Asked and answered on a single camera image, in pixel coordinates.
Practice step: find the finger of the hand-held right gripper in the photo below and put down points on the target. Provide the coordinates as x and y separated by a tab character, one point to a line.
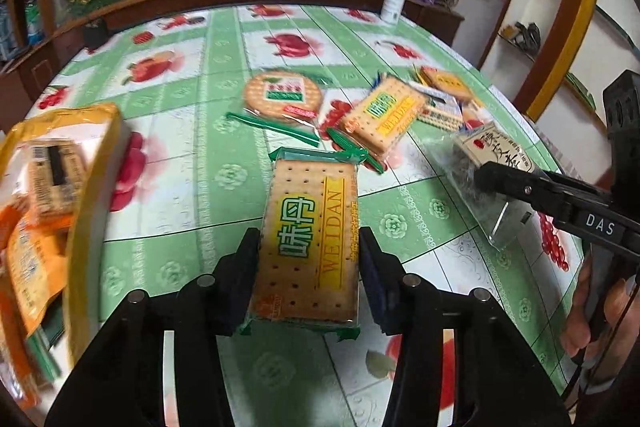
575	184
510	184

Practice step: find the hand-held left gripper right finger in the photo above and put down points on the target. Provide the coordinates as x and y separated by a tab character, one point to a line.
377	287

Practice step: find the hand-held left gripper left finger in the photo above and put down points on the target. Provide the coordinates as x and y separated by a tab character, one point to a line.
240	287

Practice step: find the clear packet of dark snack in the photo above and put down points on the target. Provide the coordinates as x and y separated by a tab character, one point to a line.
467	157

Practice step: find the green square cracker packet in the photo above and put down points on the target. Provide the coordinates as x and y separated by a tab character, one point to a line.
382	117
307	247

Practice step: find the blue-edged cracker packet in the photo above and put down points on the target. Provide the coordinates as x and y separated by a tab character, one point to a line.
440	114

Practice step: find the yellow-orange biscuit packet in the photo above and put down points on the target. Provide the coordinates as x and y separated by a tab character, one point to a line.
450	82

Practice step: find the yellow cardboard box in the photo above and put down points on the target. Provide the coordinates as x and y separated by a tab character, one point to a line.
95	187

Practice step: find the round cracker packet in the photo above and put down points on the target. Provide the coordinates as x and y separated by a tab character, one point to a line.
282	97

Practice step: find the dark green snack packet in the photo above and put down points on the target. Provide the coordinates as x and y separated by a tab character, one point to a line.
45	352

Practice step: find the large orange cracker packet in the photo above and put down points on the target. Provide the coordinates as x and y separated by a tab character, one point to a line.
30	267

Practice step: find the orange bread packet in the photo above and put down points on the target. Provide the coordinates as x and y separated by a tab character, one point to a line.
15	372

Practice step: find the person's right hand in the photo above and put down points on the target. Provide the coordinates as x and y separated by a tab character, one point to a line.
615	302

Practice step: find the green fruit-print tablecloth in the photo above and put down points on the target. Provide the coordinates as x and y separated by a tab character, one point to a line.
210	167

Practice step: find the dark metal object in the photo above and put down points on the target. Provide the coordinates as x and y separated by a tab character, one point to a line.
525	36

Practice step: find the gold-trimmed wooden arch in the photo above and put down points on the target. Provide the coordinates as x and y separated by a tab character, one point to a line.
575	7

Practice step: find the wooden display cabinet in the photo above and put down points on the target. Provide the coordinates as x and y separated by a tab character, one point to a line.
225	2

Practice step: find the small black container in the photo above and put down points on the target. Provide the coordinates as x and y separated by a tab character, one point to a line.
94	33

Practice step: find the water bottle with green label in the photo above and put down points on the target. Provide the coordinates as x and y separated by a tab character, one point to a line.
35	19

